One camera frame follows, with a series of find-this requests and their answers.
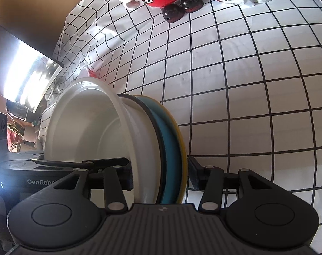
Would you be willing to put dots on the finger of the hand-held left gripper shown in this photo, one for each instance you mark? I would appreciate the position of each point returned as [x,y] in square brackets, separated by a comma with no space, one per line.
[102,163]

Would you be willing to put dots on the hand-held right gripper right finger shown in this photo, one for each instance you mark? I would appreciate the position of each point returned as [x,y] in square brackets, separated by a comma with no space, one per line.
[196,172]

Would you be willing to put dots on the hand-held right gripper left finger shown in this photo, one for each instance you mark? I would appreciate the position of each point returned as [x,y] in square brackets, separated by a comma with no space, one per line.
[126,176]

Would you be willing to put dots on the white plate with yellow rim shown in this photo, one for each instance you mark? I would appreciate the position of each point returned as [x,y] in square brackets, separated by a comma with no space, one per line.
[184,170]

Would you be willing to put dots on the blue bowl with white inside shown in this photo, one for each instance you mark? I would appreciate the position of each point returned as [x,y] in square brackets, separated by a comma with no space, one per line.
[169,164]

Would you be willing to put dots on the white bowl with round sticker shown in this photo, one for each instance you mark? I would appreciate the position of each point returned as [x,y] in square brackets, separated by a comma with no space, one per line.
[78,127]

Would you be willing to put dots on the white black-grid tablecloth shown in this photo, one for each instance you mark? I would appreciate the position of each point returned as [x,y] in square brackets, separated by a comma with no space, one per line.
[243,98]

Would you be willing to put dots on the black computer monitor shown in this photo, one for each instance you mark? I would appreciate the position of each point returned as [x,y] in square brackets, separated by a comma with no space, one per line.
[25,66]

